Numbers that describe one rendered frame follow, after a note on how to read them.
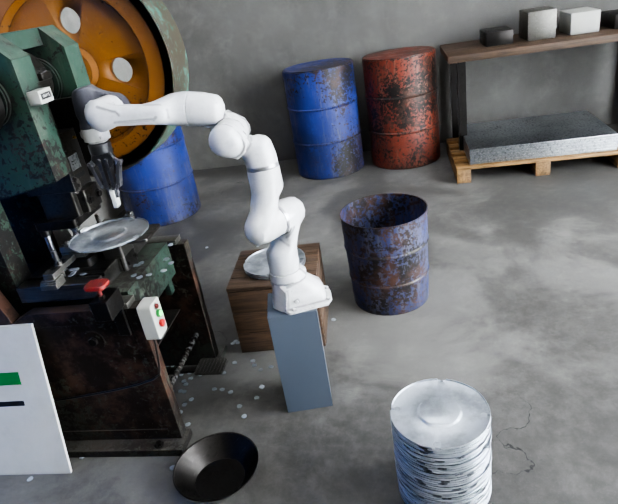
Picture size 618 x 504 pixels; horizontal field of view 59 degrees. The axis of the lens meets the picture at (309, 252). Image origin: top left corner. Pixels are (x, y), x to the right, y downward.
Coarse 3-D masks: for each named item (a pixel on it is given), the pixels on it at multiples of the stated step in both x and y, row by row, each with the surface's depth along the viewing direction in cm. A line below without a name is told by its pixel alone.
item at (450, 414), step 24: (432, 384) 175; (456, 384) 173; (408, 408) 167; (432, 408) 165; (456, 408) 163; (480, 408) 162; (408, 432) 158; (432, 432) 157; (456, 432) 156; (480, 432) 154
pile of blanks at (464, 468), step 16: (400, 448) 161; (416, 448) 156; (464, 448) 151; (480, 448) 155; (400, 464) 166; (416, 464) 158; (432, 464) 156; (448, 464) 153; (464, 464) 154; (480, 464) 157; (400, 480) 170; (416, 480) 161; (432, 480) 157; (448, 480) 156; (464, 480) 157; (480, 480) 160; (416, 496) 165; (432, 496) 161; (448, 496) 159; (464, 496) 159; (480, 496) 164
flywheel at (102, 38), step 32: (0, 0) 201; (32, 0) 203; (64, 0) 202; (96, 0) 200; (128, 0) 196; (0, 32) 207; (64, 32) 207; (96, 32) 206; (128, 32) 204; (96, 64) 211; (160, 64) 205; (128, 96) 215; (160, 96) 210; (128, 128) 221
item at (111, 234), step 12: (96, 228) 211; (108, 228) 207; (120, 228) 205; (132, 228) 205; (144, 228) 203; (72, 240) 203; (84, 240) 201; (96, 240) 198; (108, 240) 197; (120, 240) 196; (132, 240) 194; (84, 252) 190
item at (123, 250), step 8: (152, 224) 206; (152, 232) 199; (136, 240) 194; (144, 240) 194; (120, 248) 199; (128, 248) 205; (104, 256) 201; (112, 256) 201; (120, 256) 201; (128, 256) 204; (136, 256) 209; (120, 264) 202; (128, 264) 203
